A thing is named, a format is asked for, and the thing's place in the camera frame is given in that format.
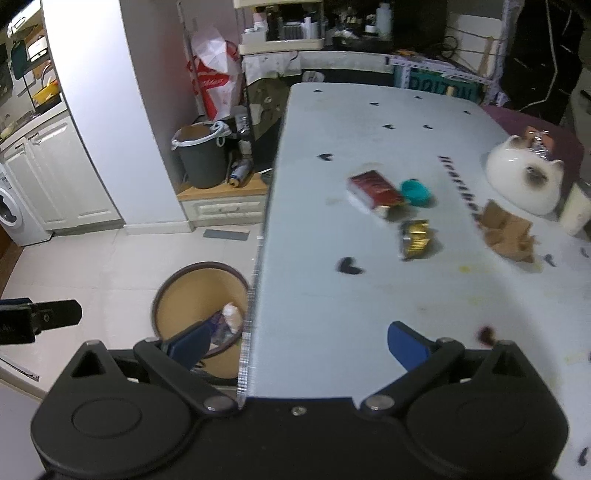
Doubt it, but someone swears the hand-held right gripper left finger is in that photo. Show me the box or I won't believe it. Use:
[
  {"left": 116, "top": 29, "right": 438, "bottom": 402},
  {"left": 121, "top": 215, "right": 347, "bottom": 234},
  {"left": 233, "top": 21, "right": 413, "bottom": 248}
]
[{"left": 65, "top": 320, "right": 238, "bottom": 416}]

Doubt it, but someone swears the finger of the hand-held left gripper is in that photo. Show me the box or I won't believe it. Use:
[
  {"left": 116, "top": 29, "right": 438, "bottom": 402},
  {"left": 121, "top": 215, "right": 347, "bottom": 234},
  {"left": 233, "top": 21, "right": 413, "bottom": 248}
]
[{"left": 30, "top": 299, "right": 83, "bottom": 332}]

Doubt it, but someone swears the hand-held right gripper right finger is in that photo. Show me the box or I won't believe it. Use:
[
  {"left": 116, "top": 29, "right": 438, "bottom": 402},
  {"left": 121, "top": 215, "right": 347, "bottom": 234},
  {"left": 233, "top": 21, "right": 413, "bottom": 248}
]
[{"left": 360, "top": 320, "right": 536, "bottom": 415}]

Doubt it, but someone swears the brown round waste bin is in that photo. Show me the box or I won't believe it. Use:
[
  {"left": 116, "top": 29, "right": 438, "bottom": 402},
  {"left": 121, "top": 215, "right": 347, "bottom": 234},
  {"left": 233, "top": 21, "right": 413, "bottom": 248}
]
[{"left": 152, "top": 261, "right": 250, "bottom": 380}]

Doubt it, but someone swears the white red plastic bag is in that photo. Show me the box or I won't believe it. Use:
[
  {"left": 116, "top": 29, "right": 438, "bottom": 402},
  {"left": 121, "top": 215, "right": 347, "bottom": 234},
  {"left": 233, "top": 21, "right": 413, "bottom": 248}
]
[{"left": 222, "top": 302, "right": 245, "bottom": 334}]

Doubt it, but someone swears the gold foil packet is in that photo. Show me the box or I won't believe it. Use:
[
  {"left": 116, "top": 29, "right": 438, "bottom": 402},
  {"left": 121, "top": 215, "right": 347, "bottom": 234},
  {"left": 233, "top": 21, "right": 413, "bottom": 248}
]
[{"left": 399, "top": 219, "right": 437, "bottom": 262}]

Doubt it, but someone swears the white washing machine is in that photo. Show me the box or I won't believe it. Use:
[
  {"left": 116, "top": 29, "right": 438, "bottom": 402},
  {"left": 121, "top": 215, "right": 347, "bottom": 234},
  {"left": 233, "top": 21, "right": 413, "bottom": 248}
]
[{"left": 0, "top": 161, "right": 50, "bottom": 247}]

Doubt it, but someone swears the grey flat floor pad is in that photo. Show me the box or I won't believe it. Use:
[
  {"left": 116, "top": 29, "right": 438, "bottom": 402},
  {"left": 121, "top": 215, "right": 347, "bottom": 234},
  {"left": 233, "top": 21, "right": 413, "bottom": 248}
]
[{"left": 202, "top": 228, "right": 250, "bottom": 241}]

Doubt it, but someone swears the white kitchen cabinet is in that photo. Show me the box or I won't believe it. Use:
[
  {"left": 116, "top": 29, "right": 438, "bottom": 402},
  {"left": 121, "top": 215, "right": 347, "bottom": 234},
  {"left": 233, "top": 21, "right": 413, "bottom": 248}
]
[{"left": 2, "top": 112, "right": 126, "bottom": 232}]

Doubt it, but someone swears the wooden platform with drawer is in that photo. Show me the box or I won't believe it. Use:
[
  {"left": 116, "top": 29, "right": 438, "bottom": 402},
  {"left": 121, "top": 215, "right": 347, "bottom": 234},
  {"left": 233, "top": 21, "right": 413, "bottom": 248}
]
[{"left": 177, "top": 181, "right": 271, "bottom": 228}]

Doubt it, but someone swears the brown paper bag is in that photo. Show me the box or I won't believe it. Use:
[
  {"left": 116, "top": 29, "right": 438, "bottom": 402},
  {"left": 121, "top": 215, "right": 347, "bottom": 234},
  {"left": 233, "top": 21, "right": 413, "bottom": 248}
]
[{"left": 479, "top": 199, "right": 539, "bottom": 265}]

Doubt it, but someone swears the teal round lid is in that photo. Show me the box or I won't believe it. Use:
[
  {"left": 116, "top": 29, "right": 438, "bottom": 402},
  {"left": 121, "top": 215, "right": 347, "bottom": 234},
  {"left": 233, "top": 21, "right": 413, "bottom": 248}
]
[{"left": 399, "top": 178, "right": 433, "bottom": 208}]

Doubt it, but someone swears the red box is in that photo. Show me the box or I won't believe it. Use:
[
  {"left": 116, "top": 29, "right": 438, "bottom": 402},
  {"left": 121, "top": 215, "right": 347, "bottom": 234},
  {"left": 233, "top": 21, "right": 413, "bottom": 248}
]
[{"left": 346, "top": 169, "right": 410, "bottom": 219}]

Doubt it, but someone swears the silver spray can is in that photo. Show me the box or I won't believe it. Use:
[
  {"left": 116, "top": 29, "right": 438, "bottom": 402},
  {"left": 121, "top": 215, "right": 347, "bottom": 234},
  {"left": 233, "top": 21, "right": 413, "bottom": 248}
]
[{"left": 229, "top": 159, "right": 254, "bottom": 188}]

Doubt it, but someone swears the grey bin with white liner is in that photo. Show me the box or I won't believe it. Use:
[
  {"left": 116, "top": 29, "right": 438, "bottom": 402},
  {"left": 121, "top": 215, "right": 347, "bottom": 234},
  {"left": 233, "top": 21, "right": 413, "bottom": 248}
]
[{"left": 171, "top": 122, "right": 232, "bottom": 189}]

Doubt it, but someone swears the white cat-shaped bowl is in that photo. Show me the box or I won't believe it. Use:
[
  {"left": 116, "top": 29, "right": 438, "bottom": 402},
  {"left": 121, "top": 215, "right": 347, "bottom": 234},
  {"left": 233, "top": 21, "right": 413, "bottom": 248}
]
[{"left": 484, "top": 134, "right": 565, "bottom": 217}]

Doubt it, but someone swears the black bear-print cloth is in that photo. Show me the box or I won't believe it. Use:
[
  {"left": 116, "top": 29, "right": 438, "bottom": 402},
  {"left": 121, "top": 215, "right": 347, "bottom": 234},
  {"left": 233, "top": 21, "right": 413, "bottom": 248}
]
[{"left": 246, "top": 75, "right": 290, "bottom": 172}]

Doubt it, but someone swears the patterned foil packet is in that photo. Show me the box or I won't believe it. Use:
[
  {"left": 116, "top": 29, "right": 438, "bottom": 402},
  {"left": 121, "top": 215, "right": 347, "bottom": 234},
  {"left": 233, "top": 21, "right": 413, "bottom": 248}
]
[{"left": 523, "top": 126, "right": 553, "bottom": 161}]

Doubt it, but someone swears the green sign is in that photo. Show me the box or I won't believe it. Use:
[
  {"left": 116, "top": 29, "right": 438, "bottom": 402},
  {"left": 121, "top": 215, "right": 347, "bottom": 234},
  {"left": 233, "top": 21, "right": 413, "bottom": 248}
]
[{"left": 408, "top": 69, "right": 484, "bottom": 105}]

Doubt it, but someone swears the red and white shopping bag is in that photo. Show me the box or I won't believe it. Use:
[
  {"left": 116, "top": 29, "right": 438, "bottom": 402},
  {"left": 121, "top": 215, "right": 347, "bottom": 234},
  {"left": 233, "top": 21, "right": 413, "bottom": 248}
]
[{"left": 187, "top": 25, "right": 243, "bottom": 121}]

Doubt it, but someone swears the white storage rack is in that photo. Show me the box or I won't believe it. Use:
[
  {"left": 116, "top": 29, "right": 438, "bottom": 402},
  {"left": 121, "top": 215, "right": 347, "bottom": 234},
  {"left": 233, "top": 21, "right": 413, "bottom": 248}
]
[{"left": 233, "top": 0, "right": 325, "bottom": 56}]

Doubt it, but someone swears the perforated metal shelf rack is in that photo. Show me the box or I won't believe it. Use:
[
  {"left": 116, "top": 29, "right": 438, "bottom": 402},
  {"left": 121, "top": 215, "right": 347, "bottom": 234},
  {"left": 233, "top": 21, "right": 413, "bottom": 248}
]
[{"left": 387, "top": 0, "right": 514, "bottom": 105}]

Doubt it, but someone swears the black jacket with white trim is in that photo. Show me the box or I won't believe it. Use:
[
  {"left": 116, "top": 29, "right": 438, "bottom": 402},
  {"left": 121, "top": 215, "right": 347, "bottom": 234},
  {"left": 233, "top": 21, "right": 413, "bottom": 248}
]
[{"left": 502, "top": 0, "right": 585, "bottom": 124}]

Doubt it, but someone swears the white plastic bottle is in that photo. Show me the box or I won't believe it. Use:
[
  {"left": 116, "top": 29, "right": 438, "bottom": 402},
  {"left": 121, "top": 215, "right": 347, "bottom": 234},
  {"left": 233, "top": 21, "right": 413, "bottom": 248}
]
[{"left": 376, "top": 2, "right": 393, "bottom": 36}]

